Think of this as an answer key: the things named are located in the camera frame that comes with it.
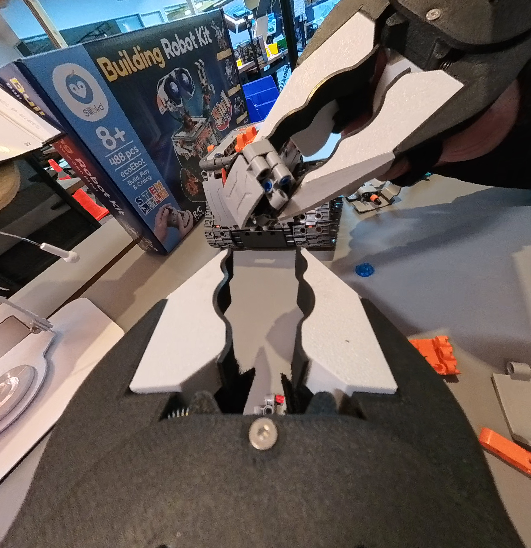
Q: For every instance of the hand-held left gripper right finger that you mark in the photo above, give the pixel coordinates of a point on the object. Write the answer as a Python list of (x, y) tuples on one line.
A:
[(346, 342)]

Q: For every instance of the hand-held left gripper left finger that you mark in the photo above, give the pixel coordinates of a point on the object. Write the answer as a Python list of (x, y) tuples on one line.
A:
[(184, 342)]

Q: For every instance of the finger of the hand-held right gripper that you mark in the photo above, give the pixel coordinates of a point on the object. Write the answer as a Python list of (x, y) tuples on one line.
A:
[(376, 141), (316, 72)]

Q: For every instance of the tracked toy robot base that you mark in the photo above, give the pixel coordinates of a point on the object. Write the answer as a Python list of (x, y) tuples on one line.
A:
[(265, 237)]

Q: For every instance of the grey building block arm assembly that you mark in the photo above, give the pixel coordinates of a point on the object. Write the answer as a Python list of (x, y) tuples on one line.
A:
[(244, 188)]

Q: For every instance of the person's right hand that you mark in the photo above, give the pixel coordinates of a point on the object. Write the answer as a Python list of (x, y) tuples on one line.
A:
[(471, 145)]

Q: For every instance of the grey piece with orange pin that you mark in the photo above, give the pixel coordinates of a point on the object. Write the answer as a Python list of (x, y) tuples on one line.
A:
[(372, 199)]

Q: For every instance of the blue storage bin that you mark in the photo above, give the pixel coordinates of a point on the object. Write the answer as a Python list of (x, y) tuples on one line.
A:
[(261, 98)]

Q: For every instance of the blue round stud piece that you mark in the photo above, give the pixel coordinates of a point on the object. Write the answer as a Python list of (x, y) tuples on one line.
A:
[(364, 269)]

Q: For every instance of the orange toothed building piece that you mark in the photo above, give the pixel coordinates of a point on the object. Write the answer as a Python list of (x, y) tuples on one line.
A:
[(439, 355)]

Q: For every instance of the small grey red connector piece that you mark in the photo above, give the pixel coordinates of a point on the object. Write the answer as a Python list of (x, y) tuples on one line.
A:
[(272, 402)]

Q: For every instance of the white stand base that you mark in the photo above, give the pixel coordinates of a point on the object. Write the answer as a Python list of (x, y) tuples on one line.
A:
[(85, 338)]

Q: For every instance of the red plastic object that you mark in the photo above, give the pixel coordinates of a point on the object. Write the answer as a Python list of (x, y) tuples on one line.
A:
[(92, 205)]

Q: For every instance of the grey panel piece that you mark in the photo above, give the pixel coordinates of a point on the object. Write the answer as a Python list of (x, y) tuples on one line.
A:
[(520, 406)]

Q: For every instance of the blue robot kit box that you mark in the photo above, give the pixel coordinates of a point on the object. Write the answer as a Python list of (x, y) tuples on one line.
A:
[(132, 128)]

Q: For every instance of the orange beam piece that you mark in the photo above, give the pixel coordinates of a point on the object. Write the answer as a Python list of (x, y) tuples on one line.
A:
[(509, 451)]

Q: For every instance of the instruction booklet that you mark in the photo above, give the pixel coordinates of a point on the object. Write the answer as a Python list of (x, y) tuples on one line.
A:
[(17, 124)]

